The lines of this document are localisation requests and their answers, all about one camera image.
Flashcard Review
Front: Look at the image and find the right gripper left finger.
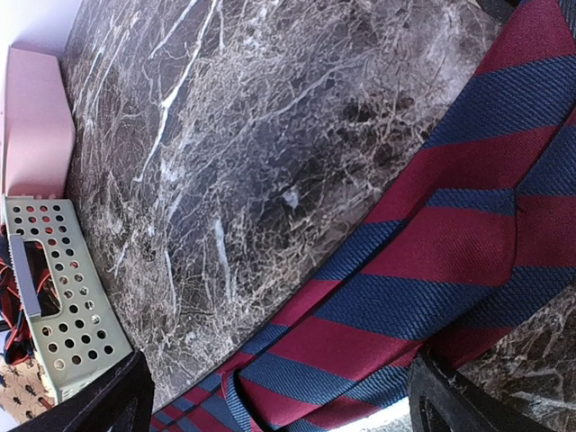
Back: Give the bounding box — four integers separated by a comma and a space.
14, 351, 155, 432

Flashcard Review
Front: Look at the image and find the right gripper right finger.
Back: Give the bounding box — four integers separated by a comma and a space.
408, 349, 549, 432

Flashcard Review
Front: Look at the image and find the red navy striped tie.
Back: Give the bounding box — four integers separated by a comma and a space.
150, 1, 575, 431

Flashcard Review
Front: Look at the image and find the yellow insect print tie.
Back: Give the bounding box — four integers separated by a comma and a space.
1, 356, 55, 424

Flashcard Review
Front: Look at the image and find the black red striped tie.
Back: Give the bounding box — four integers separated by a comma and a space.
1, 204, 60, 365

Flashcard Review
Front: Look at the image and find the pink divided organizer box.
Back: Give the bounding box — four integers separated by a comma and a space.
3, 48, 76, 199

